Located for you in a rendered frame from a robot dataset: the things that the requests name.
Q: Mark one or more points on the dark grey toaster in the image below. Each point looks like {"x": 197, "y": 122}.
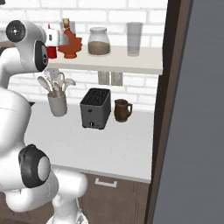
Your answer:
{"x": 94, "y": 112}

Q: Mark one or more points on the white wall shelf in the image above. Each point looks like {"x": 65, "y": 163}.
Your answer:
{"x": 116, "y": 61}

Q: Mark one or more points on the grey tall cabinet door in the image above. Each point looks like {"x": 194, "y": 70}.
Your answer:
{"x": 198, "y": 122}

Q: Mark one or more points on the clear glass tumbler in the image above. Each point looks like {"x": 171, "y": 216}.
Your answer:
{"x": 134, "y": 39}

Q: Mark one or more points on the brown drawer front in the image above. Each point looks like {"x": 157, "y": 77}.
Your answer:
{"x": 116, "y": 204}

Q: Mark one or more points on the white spatula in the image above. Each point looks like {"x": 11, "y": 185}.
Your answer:
{"x": 68, "y": 82}

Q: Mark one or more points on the leaf-shaped amber syrup bottle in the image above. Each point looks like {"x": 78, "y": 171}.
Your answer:
{"x": 72, "y": 48}

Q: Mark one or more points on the pale grey utensil pot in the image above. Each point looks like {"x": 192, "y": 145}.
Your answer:
{"x": 57, "y": 105}

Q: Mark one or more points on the grey wall socket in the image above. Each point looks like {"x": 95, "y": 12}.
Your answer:
{"x": 117, "y": 78}
{"x": 103, "y": 78}

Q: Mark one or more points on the dark brown tall side panel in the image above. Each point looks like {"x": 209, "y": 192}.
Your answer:
{"x": 163, "y": 116}

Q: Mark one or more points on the red condiment bottle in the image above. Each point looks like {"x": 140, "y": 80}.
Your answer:
{"x": 52, "y": 52}

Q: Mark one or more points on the brown mug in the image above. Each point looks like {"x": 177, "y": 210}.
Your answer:
{"x": 121, "y": 110}

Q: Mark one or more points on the white spoon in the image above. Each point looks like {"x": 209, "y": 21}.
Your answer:
{"x": 44, "y": 83}

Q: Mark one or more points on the glass jar with brown contents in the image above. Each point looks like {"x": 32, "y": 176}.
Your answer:
{"x": 99, "y": 43}

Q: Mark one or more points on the white whisk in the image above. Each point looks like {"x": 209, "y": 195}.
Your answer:
{"x": 53, "y": 77}

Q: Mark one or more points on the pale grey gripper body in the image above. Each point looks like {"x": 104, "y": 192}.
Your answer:
{"x": 63, "y": 37}

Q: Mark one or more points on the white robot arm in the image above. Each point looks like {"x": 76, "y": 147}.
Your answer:
{"x": 17, "y": 122}

